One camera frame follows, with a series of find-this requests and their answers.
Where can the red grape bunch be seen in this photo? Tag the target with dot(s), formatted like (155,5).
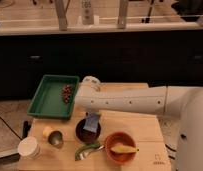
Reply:
(67,92)

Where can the silver fork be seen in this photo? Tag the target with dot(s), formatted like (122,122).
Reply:
(84,154)

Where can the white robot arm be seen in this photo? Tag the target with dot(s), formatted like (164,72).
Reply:
(185,102)

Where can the white paper cup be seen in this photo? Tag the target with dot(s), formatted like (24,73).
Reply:
(28,147)

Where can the metal cup wooden handle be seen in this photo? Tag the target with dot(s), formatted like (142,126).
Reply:
(53,137)

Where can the yellow corn cob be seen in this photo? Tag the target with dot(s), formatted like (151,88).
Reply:
(123,149)

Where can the orange bowl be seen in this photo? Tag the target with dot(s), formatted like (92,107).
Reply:
(115,139)

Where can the green plastic tray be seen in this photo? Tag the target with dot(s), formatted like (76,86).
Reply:
(48,102)

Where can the purple bowl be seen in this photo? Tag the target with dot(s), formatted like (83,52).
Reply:
(86,136)

